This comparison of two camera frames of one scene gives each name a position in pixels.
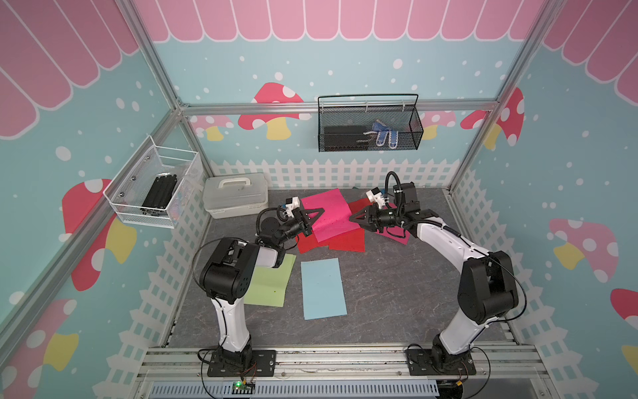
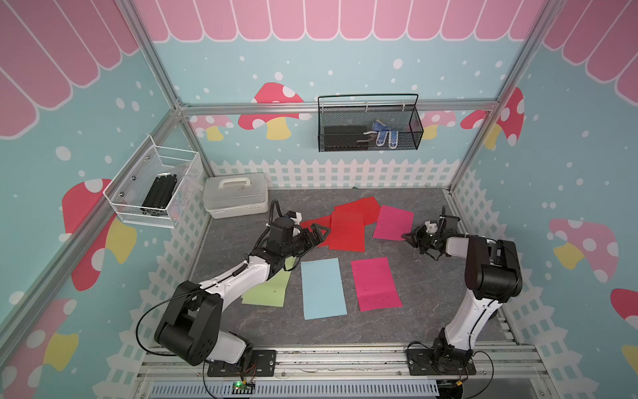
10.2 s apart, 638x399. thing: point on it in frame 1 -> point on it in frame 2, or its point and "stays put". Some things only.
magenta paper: [336, 219] -> [375, 285]
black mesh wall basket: [368, 122] stays put
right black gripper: [370, 218] -> [417, 234]
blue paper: [322, 288] stays put
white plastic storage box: [230, 197] stays put
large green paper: [269, 284] stays put
